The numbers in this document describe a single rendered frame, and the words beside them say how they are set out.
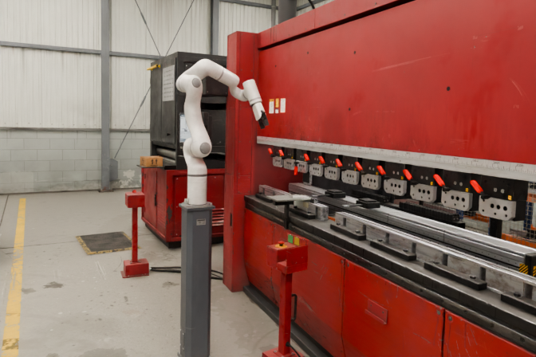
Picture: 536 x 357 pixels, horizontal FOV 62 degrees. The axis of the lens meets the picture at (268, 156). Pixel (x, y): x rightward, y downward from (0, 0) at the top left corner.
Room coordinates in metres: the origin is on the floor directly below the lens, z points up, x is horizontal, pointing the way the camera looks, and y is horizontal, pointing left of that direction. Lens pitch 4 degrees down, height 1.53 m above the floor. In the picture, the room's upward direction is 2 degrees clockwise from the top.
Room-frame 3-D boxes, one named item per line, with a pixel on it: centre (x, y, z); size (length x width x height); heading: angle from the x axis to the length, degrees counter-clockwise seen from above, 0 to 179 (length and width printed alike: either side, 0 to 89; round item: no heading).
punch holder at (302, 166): (3.22, -0.28, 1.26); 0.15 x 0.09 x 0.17; 25
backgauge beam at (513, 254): (2.96, -0.73, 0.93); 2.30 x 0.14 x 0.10; 25
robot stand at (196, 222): (2.76, 0.44, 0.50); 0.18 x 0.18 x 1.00; 28
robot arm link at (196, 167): (2.78, 0.46, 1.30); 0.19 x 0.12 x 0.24; 34
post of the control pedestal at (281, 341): (2.62, -0.13, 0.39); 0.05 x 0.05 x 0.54; 36
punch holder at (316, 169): (3.03, -0.36, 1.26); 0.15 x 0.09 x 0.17; 25
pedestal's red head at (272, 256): (2.62, -0.13, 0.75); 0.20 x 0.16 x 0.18; 36
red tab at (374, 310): (2.20, -0.57, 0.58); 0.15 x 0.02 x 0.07; 25
